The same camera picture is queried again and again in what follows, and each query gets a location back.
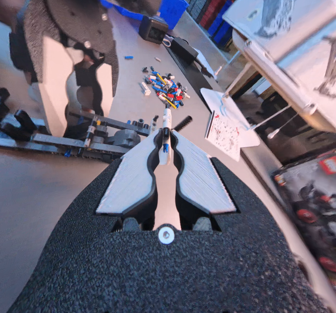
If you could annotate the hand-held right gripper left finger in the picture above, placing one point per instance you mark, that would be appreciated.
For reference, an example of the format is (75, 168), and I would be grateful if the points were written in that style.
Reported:
(126, 187)

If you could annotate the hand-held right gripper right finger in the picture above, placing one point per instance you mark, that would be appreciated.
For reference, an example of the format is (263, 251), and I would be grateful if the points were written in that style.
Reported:
(205, 187)

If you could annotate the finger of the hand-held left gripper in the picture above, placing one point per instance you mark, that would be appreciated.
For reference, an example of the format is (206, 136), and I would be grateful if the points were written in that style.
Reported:
(55, 82)
(107, 87)

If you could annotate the toy brick model car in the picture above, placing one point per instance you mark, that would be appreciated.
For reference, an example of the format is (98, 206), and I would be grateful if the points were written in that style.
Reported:
(105, 137)

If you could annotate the white brick hood panel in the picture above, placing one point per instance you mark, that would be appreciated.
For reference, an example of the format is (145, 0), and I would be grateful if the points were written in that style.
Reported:
(166, 121)

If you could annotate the instruction booklet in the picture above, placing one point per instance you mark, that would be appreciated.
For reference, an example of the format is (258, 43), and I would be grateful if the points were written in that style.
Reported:
(283, 24)

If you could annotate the blue brick pin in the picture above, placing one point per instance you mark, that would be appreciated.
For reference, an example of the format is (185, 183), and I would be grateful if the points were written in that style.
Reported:
(128, 58)

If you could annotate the sticker sheet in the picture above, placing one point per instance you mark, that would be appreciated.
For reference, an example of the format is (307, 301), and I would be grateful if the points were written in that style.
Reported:
(224, 134)

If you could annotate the pile of small brick pieces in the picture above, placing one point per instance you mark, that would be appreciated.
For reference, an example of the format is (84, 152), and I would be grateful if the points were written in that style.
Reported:
(165, 88)

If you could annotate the small black box device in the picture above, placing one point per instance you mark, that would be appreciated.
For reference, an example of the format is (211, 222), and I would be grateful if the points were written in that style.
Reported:
(153, 29)

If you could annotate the book stand with white base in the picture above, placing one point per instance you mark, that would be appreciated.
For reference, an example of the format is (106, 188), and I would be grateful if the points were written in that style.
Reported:
(228, 108)

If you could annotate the black power brick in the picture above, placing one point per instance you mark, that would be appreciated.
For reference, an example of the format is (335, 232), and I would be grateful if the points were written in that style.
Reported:
(189, 55)

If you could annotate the blue storage bin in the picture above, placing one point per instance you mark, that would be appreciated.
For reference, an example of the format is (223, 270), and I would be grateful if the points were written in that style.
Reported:
(170, 6)

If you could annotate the black toy set box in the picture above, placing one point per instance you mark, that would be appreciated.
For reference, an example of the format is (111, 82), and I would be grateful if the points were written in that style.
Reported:
(310, 208)

